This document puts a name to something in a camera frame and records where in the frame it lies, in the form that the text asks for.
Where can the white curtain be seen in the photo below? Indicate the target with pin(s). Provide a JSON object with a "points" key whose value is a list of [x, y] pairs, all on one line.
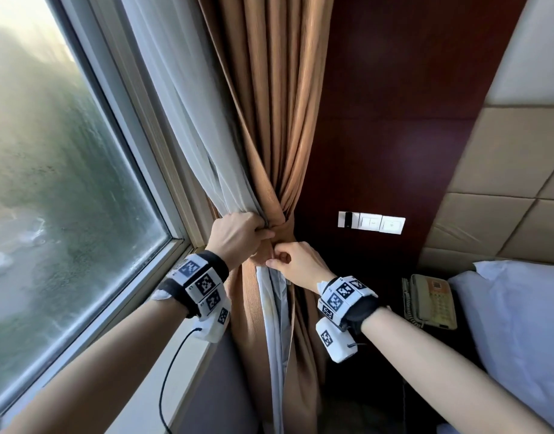
{"points": [[191, 108]]}

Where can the person's right forearm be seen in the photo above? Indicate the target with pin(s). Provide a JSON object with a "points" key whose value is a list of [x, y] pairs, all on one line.
{"points": [[448, 375]]}

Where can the brown curtain tieback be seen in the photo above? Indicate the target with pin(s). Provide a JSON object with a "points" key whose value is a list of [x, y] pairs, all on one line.
{"points": [[282, 230]]}

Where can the person's left hand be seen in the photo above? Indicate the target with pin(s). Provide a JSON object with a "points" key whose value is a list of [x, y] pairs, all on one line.
{"points": [[236, 237]]}

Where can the right black marker wristband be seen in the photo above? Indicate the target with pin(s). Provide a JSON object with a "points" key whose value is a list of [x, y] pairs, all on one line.
{"points": [[349, 302]]}

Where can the person's left forearm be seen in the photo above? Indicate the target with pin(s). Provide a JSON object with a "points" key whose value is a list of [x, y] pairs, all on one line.
{"points": [[100, 375]]}

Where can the person's right hand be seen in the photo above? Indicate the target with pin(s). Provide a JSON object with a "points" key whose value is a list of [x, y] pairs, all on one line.
{"points": [[301, 266]]}

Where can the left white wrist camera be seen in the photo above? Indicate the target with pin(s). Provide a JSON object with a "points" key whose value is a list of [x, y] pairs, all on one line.
{"points": [[215, 323]]}

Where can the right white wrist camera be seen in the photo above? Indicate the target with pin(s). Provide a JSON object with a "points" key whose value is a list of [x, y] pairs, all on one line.
{"points": [[335, 341]]}

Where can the beige telephone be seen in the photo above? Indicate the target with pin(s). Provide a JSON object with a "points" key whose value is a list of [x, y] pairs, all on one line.
{"points": [[433, 302]]}

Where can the black marker wristband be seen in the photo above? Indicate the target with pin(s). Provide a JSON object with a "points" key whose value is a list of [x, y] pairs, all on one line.
{"points": [[349, 302], [195, 282]]}

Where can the glass window with frame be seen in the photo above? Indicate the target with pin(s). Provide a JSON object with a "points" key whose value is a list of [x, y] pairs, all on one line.
{"points": [[55, 176]]}

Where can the beige window sill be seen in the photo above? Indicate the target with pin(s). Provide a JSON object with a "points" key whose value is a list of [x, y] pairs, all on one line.
{"points": [[168, 388]]}

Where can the brown curtain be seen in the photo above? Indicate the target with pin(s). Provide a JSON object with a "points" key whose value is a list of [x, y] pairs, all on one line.
{"points": [[277, 108]]}

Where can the white card slot plate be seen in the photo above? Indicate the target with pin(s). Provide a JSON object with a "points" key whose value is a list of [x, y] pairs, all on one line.
{"points": [[348, 220]]}

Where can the white pillow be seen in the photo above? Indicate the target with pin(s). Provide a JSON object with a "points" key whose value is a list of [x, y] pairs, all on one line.
{"points": [[521, 334]]}

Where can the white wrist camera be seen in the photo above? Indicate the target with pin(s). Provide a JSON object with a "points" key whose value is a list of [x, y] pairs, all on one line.
{"points": [[215, 323], [335, 341]]}

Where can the dark nightstand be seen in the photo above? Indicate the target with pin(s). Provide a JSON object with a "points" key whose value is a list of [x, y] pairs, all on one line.
{"points": [[394, 384]]}

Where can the left black marker wristband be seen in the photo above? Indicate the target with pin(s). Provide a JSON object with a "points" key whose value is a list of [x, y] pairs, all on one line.
{"points": [[195, 282]]}

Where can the dark red wooden wall panel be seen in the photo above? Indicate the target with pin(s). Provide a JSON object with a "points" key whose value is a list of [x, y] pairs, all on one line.
{"points": [[394, 108]]}

